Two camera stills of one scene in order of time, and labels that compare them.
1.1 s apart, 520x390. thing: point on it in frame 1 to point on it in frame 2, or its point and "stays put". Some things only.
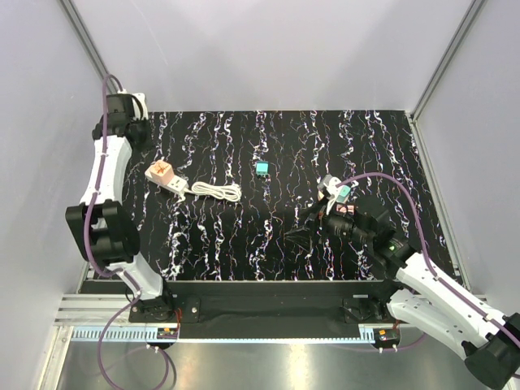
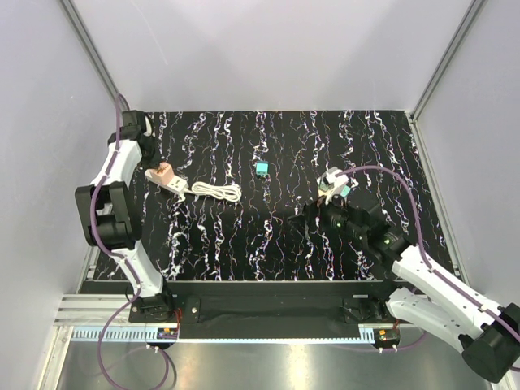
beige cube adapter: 162,172 stays put
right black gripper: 302,236 to 311,210
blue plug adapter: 262,168 stays put
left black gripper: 145,146 to 153,162
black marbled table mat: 218,192 stays put
